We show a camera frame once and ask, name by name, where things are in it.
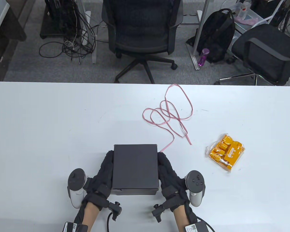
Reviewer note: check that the white desk leg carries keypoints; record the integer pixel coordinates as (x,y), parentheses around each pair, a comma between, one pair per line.
(203,17)
(94,56)

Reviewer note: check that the clear plastic bin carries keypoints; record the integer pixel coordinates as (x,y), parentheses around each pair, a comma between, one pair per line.
(252,15)

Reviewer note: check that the grey left hand controller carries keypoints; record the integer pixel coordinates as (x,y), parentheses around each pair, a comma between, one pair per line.
(76,180)

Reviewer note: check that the purple water bottle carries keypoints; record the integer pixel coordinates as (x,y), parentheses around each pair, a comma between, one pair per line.
(203,58)

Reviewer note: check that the dark desk with white top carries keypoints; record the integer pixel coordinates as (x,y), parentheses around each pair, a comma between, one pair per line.
(12,26)

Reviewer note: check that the orange toy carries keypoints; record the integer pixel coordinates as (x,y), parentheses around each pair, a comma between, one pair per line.
(226,152)

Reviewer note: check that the black gift box lid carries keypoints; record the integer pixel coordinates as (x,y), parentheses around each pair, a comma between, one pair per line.
(135,166)

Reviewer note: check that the black computer tower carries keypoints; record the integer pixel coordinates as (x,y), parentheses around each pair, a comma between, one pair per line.
(55,24)

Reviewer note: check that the person's right forearm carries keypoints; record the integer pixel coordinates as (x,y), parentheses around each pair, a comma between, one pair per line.
(181,217)

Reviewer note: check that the white power strip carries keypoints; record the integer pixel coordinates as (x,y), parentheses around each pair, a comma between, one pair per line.
(88,15)

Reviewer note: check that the person's left hand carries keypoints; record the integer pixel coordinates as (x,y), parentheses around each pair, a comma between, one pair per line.
(104,178)

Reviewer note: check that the black left wrist bracket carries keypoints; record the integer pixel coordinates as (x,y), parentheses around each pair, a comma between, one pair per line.
(116,210)

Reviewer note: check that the pink bow ribbon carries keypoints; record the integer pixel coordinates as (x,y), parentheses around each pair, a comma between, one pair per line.
(190,142)

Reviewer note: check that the black chair with chrome base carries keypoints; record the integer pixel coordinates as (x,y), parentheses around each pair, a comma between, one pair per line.
(263,48)

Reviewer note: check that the grey right hand controller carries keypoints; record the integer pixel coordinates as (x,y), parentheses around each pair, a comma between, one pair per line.
(194,181)

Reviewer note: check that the person's right hand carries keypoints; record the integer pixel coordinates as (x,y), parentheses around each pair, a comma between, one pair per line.
(170,178)

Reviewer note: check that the pink cloth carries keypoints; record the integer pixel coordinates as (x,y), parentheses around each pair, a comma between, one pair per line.
(249,21)

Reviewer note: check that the black wrist bracket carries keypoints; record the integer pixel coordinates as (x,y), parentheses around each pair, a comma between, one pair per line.
(116,210)
(158,212)

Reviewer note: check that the black right wrist bracket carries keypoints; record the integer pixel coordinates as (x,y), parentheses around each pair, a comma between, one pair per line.
(158,212)

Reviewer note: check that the black backpack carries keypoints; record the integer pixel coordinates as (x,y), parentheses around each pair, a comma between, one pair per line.
(217,33)

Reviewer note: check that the black gift box base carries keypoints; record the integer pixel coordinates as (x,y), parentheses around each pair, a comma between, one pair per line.
(135,192)

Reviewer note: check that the grey hand controller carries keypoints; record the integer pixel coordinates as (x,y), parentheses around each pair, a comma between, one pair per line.
(76,180)
(194,181)

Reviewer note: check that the person's left forearm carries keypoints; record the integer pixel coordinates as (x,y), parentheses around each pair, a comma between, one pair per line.
(89,215)

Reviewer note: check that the black mesh office chair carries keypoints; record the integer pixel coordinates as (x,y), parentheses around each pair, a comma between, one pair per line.
(140,29)

